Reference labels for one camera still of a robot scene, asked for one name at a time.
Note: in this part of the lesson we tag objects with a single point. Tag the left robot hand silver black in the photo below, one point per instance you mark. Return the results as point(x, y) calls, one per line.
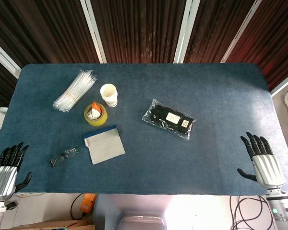
point(3, 178)

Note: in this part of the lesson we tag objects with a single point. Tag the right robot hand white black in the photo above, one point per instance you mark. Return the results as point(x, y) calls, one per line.
point(267, 170)

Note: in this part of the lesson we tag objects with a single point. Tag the black-framed eyeglasses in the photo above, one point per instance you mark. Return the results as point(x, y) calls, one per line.
point(56, 160)

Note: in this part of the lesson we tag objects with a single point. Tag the blue glasses case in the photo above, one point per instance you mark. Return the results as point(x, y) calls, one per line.
point(105, 148)

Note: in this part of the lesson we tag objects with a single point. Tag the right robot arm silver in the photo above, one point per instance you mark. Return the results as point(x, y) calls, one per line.
point(282, 208)

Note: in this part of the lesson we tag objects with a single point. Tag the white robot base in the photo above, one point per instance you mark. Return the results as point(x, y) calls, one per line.
point(141, 222)

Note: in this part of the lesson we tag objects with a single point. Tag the brown cardboard box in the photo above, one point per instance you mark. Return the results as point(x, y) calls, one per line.
point(62, 225)

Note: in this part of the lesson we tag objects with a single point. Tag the orange device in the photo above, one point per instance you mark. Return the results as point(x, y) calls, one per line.
point(87, 203)

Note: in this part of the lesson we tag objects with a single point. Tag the yellow tape roll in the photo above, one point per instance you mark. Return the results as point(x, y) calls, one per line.
point(96, 121)

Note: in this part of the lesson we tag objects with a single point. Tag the orange white crumpled wrapper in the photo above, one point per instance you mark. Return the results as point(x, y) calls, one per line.
point(95, 113)

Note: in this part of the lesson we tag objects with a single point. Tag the black gloves in plastic bag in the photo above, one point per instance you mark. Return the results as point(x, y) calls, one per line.
point(168, 117)

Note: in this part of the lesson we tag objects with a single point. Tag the bundle of clear wrapped straws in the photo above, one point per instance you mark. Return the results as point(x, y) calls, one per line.
point(74, 89)

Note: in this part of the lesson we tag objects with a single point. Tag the blue table cloth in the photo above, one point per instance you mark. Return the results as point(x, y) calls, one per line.
point(182, 83)

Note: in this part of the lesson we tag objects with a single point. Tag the white paper cup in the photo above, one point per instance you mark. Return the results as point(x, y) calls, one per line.
point(110, 100)

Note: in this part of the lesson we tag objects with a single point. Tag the dark brown curtain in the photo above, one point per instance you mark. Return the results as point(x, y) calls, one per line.
point(273, 36)
point(139, 31)
point(213, 28)
point(43, 31)

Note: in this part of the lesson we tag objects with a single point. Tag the white frame post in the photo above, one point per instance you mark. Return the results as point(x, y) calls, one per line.
point(4, 60)
point(186, 31)
point(94, 33)
point(284, 83)
point(241, 33)

